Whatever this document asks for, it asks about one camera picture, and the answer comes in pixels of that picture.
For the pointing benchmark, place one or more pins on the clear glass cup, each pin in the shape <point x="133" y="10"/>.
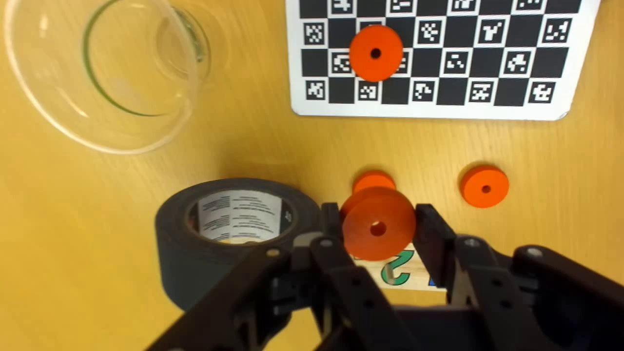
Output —
<point x="149" y="78"/>

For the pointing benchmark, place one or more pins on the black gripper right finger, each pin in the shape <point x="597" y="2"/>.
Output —
<point x="539" y="299"/>

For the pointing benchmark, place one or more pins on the black tape roll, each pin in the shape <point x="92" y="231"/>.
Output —
<point x="172" y="260"/>

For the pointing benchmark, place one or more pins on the wooden number puzzle board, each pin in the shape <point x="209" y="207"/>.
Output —
<point x="397" y="273"/>

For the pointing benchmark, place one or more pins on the black white marker board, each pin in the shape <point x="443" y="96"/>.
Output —
<point x="455" y="39"/>

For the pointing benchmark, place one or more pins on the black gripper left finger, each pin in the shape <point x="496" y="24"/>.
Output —
<point x="274" y="299"/>

